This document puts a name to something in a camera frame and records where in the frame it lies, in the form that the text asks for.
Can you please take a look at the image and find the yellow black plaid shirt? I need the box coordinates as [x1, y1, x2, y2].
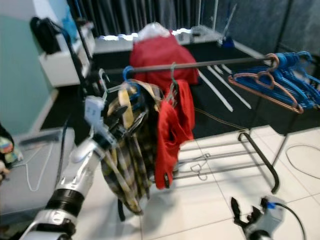
[100, 80, 161, 216]

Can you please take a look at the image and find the grey hanger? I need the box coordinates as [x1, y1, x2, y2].
[168, 62, 180, 103]

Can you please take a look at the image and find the copper coloured hanger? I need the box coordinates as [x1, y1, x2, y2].
[227, 52, 306, 115]

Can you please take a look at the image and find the red garment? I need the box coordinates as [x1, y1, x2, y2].
[154, 79, 196, 190]

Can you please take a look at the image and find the white low bed platform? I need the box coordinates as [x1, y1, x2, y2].
[94, 27, 266, 61]

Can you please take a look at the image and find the white shelf unit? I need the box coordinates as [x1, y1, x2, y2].
[37, 22, 96, 88]

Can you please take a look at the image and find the grey plastic storage box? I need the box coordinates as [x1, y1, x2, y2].
[0, 127, 66, 221]

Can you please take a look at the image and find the clear plastic bag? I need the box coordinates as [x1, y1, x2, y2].
[137, 22, 173, 42]

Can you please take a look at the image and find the long white slat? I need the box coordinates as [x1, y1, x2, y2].
[197, 70, 235, 113]
[206, 65, 252, 110]

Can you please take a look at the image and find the blue bag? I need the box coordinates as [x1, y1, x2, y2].
[61, 5, 80, 43]

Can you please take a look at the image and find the black curtain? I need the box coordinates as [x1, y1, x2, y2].
[67, 0, 218, 38]

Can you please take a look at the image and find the black backpack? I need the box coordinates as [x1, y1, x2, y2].
[30, 16, 66, 55]

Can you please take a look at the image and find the black metal clothes rack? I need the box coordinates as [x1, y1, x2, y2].
[75, 0, 320, 196]

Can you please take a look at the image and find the short white slat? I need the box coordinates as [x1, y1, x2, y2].
[217, 64, 233, 75]

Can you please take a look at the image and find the blue cleaning tool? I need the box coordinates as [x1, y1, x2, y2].
[217, 2, 238, 49]

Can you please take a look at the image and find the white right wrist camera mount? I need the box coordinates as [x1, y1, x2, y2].
[260, 195, 287, 237]

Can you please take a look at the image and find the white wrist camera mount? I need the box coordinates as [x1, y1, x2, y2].
[260, 195, 287, 237]
[84, 95, 117, 148]

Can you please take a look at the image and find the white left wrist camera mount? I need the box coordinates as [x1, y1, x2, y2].
[84, 95, 117, 148]

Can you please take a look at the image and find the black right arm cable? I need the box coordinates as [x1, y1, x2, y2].
[275, 201, 308, 240]

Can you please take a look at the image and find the thin metal wire hanger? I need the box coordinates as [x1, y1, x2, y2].
[180, 152, 212, 181]

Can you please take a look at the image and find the white cable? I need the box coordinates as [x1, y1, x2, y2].
[284, 144, 320, 181]

